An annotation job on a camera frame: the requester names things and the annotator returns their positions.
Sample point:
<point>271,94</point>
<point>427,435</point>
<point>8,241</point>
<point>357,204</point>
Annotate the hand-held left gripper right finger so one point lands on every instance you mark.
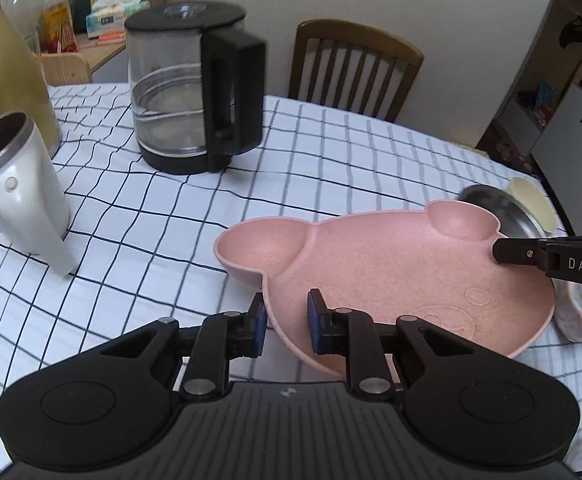
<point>316,325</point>

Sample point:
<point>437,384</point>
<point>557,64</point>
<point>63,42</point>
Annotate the teal box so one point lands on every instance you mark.
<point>544,96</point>

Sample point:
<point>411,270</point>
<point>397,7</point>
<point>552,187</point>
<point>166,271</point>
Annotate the white steel tumbler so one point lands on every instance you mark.
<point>21,200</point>

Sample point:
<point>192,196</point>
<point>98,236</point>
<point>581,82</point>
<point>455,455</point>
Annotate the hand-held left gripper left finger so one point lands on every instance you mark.
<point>257,327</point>

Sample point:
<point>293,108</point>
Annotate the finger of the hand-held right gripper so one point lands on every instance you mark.
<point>518,252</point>

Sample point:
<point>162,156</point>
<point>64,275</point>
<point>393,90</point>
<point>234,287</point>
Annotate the wooden side cabinet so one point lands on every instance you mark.
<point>68,67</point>

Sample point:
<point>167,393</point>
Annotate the tissue box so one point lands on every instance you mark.
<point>113,12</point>

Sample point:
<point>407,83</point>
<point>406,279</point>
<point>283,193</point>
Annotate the beige thermos jug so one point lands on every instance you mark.
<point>11,75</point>

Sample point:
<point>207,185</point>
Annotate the white lower cabinet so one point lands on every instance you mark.
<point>571,135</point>

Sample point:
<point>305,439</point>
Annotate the large stainless steel bowl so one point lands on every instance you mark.
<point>506,215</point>

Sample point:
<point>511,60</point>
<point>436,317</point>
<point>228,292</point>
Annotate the brown wooden slatted chair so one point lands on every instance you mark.
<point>356,60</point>

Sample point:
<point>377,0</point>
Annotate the black hanging bag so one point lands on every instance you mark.
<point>576,32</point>

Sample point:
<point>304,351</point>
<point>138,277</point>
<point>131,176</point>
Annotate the pink bear-shaped plate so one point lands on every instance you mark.
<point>396,270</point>

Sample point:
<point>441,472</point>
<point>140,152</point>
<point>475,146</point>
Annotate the orange snack bag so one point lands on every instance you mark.
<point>58,22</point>

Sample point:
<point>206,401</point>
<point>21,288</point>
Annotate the cream bowl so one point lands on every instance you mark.
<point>533,200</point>

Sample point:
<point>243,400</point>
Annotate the pink steel-lined bowl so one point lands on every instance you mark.
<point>578,315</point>

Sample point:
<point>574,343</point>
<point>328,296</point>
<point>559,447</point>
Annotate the black white checkered tablecloth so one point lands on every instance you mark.
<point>171,240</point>

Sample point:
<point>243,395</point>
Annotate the glass electric kettle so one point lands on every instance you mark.
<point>171,85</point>

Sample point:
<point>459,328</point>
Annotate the black desk organizer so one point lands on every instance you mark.
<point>82,7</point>

